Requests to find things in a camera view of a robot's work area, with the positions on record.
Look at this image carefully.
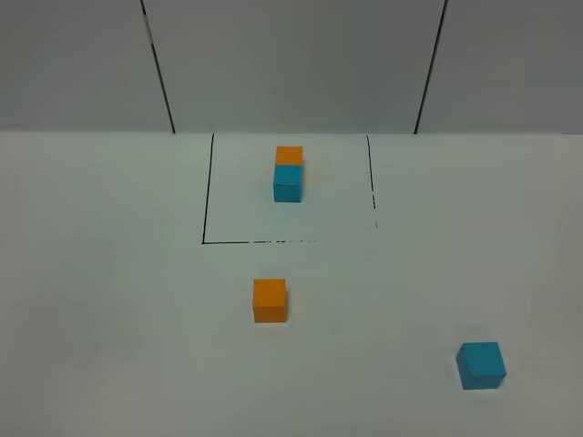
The template blue cube block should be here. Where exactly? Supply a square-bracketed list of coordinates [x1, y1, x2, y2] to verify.
[272, 165, 303, 203]

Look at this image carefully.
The template orange cube block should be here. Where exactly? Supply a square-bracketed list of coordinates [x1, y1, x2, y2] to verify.
[275, 146, 303, 166]

